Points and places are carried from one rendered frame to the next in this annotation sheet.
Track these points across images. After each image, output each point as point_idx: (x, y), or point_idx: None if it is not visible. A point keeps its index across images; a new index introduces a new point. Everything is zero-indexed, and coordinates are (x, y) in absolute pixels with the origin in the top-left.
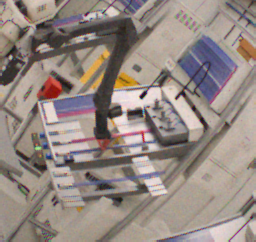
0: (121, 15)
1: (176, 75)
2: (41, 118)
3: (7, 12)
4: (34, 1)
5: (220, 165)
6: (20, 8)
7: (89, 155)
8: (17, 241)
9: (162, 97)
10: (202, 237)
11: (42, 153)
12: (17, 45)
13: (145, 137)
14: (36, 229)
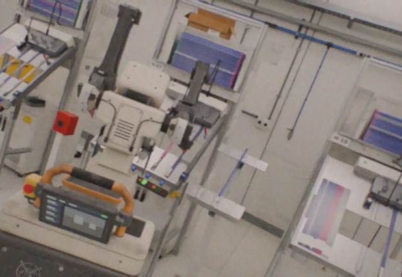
0: (201, 64)
1: (170, 73)
2: None
3: (127, 110)
4: (157, 88)
5: (233, 117)
6: (144, 101)
7: (183, 162)
8: (142, 267)
9: (168, 92)
10: (330, 186)
11: (152, 183)
12: (175, 140)
13: (193, 127)
14: None
